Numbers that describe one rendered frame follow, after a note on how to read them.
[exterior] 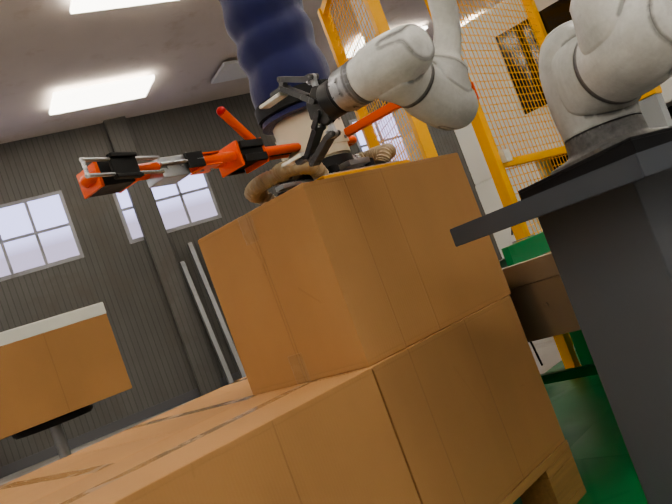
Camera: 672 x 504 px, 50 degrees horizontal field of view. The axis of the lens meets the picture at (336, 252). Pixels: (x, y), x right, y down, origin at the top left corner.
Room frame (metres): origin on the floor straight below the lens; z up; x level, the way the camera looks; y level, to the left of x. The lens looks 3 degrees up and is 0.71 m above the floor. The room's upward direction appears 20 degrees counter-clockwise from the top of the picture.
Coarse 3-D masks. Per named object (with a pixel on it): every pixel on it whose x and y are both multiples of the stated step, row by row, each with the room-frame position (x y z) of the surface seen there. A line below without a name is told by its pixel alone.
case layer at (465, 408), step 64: (512, 320) 1.88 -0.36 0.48; (320, 384) 1.49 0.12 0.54; (384, 384) 1.47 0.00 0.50; (448, 384) 1.62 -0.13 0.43; (512, 384) 1.80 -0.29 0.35; (128, 448) 1.61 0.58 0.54; (192, 448) 1.25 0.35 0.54; (256, 448) 1.21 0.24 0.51; (320, 448) 1.31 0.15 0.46; (384, 448) 1.42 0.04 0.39; (448, 448) 1.56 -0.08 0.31; (512, 448) 1.73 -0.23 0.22
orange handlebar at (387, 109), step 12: (384, 108) 1.71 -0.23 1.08; (396, 108) 1.69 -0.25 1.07; (360, 120) 1.77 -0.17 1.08; (372, 120) 1.74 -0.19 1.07; (348, 132) 1.80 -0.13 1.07; (288, 144) 1.73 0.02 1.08; (348, 144) 1.94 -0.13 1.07; (204, 156) 1.54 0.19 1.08; (216, 156) 1.56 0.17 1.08; (228, 156) 1.59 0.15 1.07; (276, 156) 1.75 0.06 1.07; (288, 156) 1.79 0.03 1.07; (144, 168) 1.42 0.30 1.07; (156, 168) 1.44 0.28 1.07; (192, 168) 1.56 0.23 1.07; (204, 168) 1.56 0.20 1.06; (216, 168) 1.62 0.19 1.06; (84, 180) 1.35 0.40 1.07; (96, 180) 1.35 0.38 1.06
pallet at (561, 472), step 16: (560, 448) 1.87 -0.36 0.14; (544, 464) 1.80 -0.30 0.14; (560, 464) 1.85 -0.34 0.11; (528, 480) 1.73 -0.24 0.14; (544, 480) 1.81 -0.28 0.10; (560, 480) 1.83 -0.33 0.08; (576, 480) 1.88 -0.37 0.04; (512, 496) 1.67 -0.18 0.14; (528, 496) 1.85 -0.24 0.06; (544, 496) 1.82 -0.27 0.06; (560, 496) 1.81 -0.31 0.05; (576, 496) 1.86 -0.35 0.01
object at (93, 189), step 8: (88, 168) 1.36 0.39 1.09; (96, 168) 1.35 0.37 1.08; (104, 168) 1.36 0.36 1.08; (80, 176) 1.38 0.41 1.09; (112, 176) 1.37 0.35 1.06; (96, 184) 1.35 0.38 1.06; (104, 184) 1.35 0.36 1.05; (112, 184) 1.36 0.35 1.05; (120, 184) 1.38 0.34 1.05; (128, 184) 1.41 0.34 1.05; (88, 192) 1.38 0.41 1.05; (96, 192) 1.38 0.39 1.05; (104, 192) 1.40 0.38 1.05; (112, 192) 1.42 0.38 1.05; (120, 192) 1.45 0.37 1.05
